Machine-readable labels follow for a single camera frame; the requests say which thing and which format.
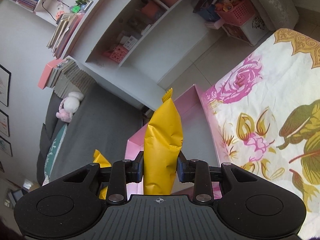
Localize yellow snack pack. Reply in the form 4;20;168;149
143;89;183;195
92;149;112;201

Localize pink white snack box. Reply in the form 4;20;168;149
125;85;220;199

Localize grey sofa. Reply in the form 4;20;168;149
49;84;143;181

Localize teal cushion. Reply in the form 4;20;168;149
44;124;68;180

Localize pink white plush toy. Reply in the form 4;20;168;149
56;92;84;123

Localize floral tablecloth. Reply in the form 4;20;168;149
202;28;319;239

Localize stack of books with pink box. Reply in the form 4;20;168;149
38;57;95;99

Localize small pink shelf basket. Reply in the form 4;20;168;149
103;44;129;63

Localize white shelf unit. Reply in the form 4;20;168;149
62;0;223;109

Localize blue storage bin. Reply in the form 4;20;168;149
193;4;220;22

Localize pink basket on floor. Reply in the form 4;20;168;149
216;0;255;26

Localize lace curtain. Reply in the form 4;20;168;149
251;0;299;31

